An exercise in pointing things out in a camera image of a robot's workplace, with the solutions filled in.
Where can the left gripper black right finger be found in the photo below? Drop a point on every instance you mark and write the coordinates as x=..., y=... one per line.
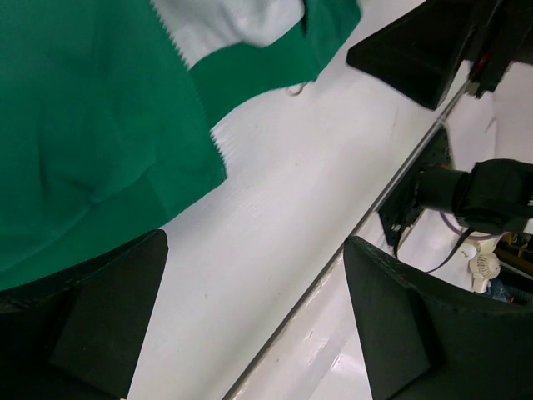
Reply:
x=423, y=338

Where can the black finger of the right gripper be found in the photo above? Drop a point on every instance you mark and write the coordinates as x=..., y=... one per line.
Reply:
x=420, y=53

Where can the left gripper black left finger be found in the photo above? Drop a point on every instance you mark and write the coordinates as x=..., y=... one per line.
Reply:
x=78, y=333

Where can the green jacket with grey lining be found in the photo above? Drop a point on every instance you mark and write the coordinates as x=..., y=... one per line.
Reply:
x=107, y=111

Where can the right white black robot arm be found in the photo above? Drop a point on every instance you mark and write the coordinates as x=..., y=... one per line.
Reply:
x=495, y=196

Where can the black metal base rail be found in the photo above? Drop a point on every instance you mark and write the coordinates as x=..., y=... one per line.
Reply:
x=402, y=205

